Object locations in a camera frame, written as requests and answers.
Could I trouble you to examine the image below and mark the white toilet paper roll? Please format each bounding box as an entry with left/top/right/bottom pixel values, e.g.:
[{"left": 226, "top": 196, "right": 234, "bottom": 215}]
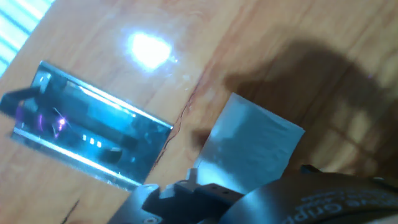
[{"left": 192, "top": 92, "right": 305, "bottom": 195}]

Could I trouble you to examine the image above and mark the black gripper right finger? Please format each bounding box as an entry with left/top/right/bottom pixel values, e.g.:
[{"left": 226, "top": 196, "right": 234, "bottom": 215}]
[{"left": 300, "top": 164, "right": 398, "bottom": 189}]

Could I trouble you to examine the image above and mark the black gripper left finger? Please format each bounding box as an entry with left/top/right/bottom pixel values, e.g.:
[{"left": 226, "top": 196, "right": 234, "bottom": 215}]
[{"left": 107, "top": 167, "right": 245, "bottom": 224}]

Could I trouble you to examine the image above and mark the shiny metal toilet paper holder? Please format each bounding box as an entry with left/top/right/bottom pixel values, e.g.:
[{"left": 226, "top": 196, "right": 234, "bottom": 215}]
[{"left": 0, "top": 60, "right": 174, "bottom": 191}]

